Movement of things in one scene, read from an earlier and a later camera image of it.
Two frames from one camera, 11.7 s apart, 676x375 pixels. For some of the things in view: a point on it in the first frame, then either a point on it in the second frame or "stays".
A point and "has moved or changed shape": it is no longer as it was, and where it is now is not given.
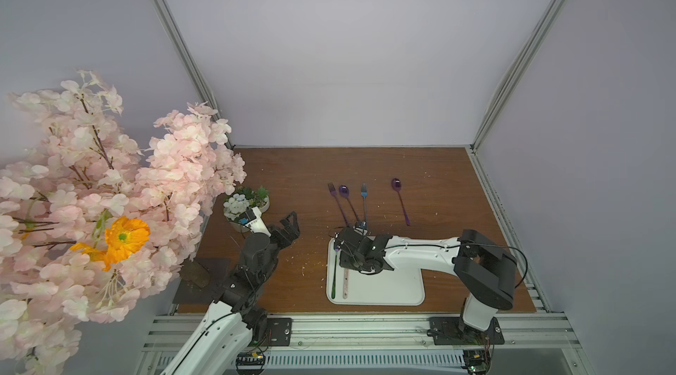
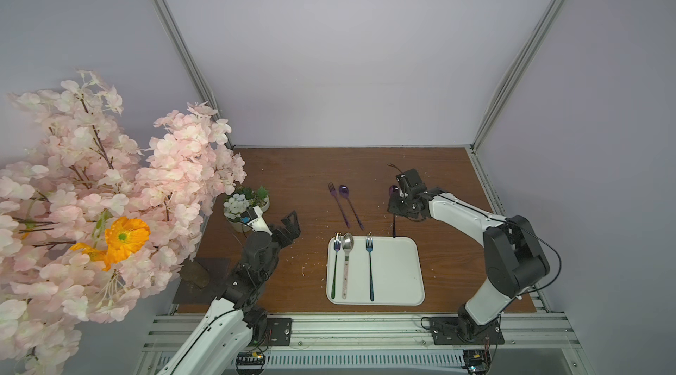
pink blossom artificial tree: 91,220 stays
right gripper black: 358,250 -> 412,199
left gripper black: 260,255 stays
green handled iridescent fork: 333,290 stays
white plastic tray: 387,288 stays
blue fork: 364,194 has moved or changed shape
